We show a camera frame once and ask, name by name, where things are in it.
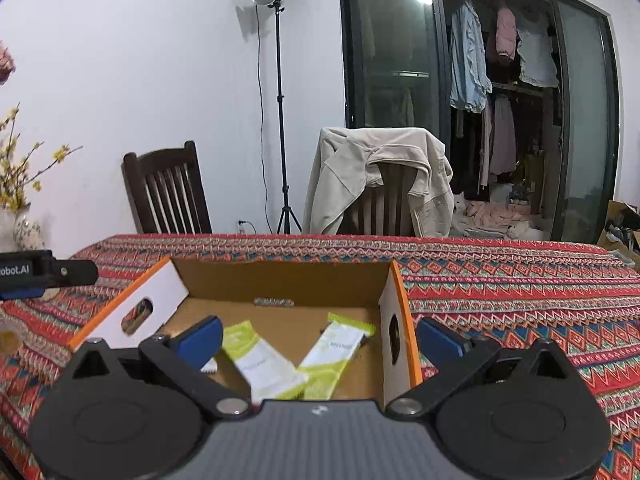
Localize mauve hanging garment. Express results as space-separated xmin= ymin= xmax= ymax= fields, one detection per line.
xmin=486 ymin=94 xmax=519 ymax=177

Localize studio light on stand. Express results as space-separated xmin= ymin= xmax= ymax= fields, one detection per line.
xmin=248 ymin=0 xmax=304 ymax=235

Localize green white snack packet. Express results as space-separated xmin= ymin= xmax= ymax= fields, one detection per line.
xmin=221 ymin=320 xmax=309 ymax=404
xmin=296 ymin=312 xmax=376 ymax=401

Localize red patterned tablecloth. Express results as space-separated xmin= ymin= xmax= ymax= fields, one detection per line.
xmin=0 ymin=232 xmax=640 ymax=480

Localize black framed sliding glass door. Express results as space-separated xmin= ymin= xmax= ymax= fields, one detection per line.
xmin=338 ymin=0 xmax=621 ymax=244

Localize white hanging blouse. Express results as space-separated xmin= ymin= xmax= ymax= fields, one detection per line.
xmin=515 ymin=12 xmax=560 ymax=89

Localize beige jacket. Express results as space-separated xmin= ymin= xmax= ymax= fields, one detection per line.
xmin=303 ymin=127 xmax=454 ymax=239

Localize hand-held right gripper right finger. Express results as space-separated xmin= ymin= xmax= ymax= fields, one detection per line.
xmin=386 ymin=317 xmax=586 ymax=420

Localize pink artificial flowers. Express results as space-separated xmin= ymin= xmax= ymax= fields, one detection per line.
xmin=0 ymin=42 xmax=17 ymax=86

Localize light blue hanging shirt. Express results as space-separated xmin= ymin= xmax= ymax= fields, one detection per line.
xmin=449 ymin=0 xmax=494 ymax=114

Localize brown cardboard box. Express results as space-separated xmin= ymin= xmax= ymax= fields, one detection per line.
xmin=602 ymin=200 xmax=640 ymax=267

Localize dark wooden chair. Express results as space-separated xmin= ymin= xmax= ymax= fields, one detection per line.
xmin=122 ymin=141 xmax=213 ymax=235
xmin=344 ymin=164 xmax=420 ymax=237

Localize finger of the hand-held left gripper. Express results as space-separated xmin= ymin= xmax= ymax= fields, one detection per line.
xmin=0 ymin=287 xmax=46 ymax=302
xmin=54 ymin=260 xmax=99 ymax=287

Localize yellow paper bag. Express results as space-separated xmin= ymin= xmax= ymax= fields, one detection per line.
xmin=519 ymin=152 xmax=547 ymax=197

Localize white fluffy toy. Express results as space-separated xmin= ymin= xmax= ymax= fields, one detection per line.
xmin=504 ymin=222 xmax=547 ymax=242

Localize orange printed cardboard box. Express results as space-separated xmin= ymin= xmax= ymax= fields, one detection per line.
xmin=68 ymin=256 xmax=423 ymax=406

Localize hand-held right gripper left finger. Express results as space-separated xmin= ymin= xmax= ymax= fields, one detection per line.
xmin=60 ymin=316 xmax=251 ymax=419

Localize pile of pale clothes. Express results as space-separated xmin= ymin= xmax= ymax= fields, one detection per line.
xmin=462 ymin=199 xmax=542 ymax=235

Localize yellow flower branches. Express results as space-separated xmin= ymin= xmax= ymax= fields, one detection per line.
xmin=0 ymin=102 xmax=84 ymax=212

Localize plain white vase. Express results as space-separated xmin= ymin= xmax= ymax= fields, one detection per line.
xmin=0 ymin=205 xmax=19 ymax=256

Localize pink hanging jacket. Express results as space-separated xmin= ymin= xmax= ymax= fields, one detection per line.
xmin=494 ymin=5 xmax=519 ymax=64

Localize floral ceramic vase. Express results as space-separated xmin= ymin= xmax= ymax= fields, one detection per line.
xmin=13 ymin=203 xmax=47 ymax=254

